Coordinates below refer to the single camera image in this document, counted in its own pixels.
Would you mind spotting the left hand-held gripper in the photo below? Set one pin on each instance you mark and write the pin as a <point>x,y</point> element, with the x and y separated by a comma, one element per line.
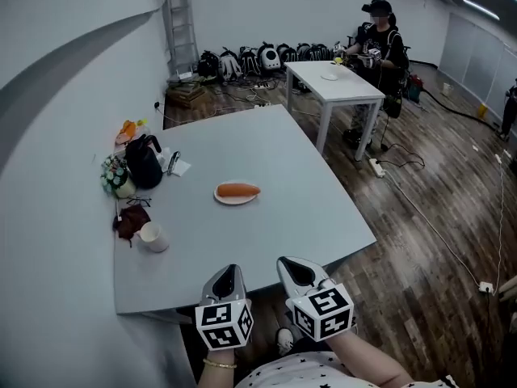
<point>221,322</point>

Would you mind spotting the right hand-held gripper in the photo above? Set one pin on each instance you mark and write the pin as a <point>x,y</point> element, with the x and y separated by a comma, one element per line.
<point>323,311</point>

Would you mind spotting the orange carrot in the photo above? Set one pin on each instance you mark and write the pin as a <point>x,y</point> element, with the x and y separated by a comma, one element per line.
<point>238,190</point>

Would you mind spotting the person's left forearm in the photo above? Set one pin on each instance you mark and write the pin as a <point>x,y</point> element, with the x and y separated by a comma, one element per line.
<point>218,372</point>

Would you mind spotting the person's right forearm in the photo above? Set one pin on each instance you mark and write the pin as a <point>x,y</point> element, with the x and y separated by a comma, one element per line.
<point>363,362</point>

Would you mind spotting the person's white shoe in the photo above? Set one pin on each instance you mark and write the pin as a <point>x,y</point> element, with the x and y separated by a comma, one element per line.
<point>284,340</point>

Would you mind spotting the white paper cup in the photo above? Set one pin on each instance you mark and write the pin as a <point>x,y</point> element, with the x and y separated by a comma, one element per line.
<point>155,237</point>

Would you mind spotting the white star-print shirt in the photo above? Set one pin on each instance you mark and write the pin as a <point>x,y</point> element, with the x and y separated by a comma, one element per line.
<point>299,372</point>

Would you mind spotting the dark red cloth pouch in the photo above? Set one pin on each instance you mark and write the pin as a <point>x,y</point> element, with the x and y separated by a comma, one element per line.
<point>131,220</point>

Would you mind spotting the black eyeglasses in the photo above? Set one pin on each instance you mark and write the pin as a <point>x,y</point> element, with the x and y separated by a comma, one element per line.
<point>139,201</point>

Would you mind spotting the white paper napkin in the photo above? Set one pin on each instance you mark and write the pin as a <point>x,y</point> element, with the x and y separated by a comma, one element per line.
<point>182,169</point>

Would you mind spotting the silver metal clip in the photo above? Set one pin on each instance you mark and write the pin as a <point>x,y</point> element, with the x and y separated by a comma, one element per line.
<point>173,162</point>

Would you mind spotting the white power strip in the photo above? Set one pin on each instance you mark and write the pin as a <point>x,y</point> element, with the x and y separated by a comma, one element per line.
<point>377,168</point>

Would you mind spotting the black kettle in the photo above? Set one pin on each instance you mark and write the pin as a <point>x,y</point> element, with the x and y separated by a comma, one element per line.
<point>143,166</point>

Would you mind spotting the potted artificial flowers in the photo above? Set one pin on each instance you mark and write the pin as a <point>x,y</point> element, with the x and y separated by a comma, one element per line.
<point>117,178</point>

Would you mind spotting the orange toy food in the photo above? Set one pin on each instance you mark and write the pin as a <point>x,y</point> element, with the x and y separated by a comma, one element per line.
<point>128,129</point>

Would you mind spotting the white power adapter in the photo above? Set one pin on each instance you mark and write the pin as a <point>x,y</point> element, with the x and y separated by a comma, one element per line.
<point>486,287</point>

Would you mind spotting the white table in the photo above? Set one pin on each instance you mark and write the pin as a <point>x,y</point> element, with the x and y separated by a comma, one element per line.
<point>335,85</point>

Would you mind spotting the white router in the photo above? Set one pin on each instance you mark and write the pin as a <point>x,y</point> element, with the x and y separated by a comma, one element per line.
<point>185,76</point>

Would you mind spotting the row of backpacks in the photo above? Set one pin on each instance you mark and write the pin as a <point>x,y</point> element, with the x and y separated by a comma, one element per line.
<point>266,59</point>

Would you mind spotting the red vacuum cleaner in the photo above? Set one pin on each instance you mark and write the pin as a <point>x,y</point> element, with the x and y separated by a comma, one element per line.
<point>414,88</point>

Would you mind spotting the white bucket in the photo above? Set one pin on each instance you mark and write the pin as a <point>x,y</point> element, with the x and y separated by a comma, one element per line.
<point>446,89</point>

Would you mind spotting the yellow container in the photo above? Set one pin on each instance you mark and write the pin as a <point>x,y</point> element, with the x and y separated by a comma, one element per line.
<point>483,110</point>

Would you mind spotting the aluminium ladder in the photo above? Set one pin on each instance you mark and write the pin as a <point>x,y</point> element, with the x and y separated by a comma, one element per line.
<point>179,26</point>

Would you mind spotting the glass partition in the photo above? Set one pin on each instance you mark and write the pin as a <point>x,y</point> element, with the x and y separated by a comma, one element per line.
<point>472,55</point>

